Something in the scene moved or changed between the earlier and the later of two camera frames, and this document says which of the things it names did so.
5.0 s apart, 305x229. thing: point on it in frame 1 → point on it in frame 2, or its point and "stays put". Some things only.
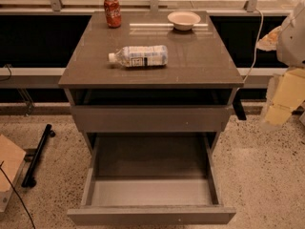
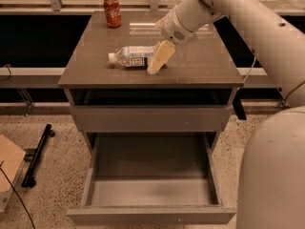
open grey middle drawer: [152, 178] stays put
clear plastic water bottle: [140, 56] stays put
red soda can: [112, 11] stays put
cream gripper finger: [270, 40] → [173, 31]
